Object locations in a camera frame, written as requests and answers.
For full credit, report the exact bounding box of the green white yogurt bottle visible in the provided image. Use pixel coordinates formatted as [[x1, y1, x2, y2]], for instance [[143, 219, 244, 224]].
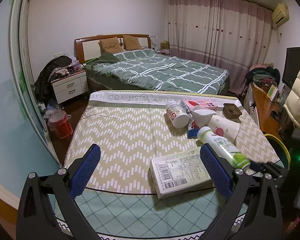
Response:
[[197, 126, 250, 171]]

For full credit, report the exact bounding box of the white printed carton box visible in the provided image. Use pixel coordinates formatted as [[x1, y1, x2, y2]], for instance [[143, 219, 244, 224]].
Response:
[[150, 147, 213, 199]]

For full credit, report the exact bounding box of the white paper cup with peach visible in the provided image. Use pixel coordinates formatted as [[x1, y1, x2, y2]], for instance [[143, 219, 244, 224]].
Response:
[[208, 115, 240, 142]]

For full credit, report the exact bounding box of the blue snack wrapper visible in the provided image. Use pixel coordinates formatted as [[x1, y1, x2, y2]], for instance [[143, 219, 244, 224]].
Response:
[[187, 121, 200, 139]]

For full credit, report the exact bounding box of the brown plastic tray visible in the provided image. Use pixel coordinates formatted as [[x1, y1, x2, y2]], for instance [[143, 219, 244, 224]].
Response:
[[222, 103, 242, 120]]

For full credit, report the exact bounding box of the white round cup container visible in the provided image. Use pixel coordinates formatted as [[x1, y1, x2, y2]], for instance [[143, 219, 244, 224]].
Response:
[[165, 101, 190, 129]]

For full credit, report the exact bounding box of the pink milk carton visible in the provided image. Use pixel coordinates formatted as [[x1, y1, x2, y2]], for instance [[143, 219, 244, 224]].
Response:
[[183, 100, 218, 111]]

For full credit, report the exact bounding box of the yellow rimmed trash bin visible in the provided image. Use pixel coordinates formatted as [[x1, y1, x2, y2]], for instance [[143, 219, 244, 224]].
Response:
[[264, 134, 291, 170]]

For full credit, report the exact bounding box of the red bucket on floor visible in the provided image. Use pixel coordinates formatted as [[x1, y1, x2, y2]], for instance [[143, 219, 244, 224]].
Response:
[[47, 111, 73, 139]]

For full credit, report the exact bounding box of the sliding wardrobe door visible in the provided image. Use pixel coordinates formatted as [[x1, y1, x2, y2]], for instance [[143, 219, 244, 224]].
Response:
[[0, 0, 63, 198]]

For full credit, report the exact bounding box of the patterned beige teal table cloth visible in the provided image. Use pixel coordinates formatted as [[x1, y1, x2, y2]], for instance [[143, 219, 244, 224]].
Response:
[[53, 89, 285, 240]]

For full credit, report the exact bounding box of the wooden desk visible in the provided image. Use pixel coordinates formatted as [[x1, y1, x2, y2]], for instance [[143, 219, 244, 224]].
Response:
[[250, 84, 281, 140]]

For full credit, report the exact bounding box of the white bedside cabinet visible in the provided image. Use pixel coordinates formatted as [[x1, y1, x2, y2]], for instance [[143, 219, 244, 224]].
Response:
[[51, 69, 88, 104]]

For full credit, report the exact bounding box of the clothes pile on desk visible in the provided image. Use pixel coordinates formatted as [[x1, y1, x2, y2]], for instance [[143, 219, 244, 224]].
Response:
[[245, 63, 281, 86]]

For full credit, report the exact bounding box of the dark clothes pile on cabinet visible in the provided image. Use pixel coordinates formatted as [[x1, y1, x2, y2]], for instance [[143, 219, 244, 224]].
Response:
[[34, 55, 72, 104]]

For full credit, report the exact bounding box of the wooden bed with headboard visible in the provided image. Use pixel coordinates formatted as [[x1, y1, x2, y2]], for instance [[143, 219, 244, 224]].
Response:
[[75, 34, 230, 95]]

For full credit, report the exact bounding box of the dark green blanket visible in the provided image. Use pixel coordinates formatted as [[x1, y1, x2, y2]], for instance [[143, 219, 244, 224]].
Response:
[[95, 51, 120, 64]]

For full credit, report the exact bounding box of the green checked duvet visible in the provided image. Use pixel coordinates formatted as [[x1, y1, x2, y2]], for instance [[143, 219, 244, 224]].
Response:
[[85, 49, 230, 95]]

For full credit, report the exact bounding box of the black television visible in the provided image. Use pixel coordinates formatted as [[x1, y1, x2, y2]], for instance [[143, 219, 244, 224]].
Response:
[[282, 47, 300, 88]]

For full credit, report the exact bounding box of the left brown pillow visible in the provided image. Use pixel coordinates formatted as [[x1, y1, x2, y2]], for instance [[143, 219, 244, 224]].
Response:
[[99, 37, 124, 54]]

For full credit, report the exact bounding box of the brown pillow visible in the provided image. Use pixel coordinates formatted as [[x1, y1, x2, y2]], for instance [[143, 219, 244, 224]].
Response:
[[99, 37, 124, 54], [123, 35, 142, 51]]

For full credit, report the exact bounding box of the tissue box on nightstand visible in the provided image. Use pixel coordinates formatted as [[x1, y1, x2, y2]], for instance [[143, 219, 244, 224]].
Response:
[[160, 40, 169, 53]]

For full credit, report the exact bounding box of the pink white curtain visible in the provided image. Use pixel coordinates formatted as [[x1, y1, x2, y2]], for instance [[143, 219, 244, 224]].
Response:
[[167, 0, 272, 94]]

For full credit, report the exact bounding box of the right brown pillow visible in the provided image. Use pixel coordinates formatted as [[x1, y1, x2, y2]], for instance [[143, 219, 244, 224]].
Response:
[[123, 35, 142, 51]]

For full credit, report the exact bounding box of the wall air conditioner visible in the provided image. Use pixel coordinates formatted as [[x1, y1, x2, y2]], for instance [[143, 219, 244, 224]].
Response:
[[272, 3, 289, 30]]

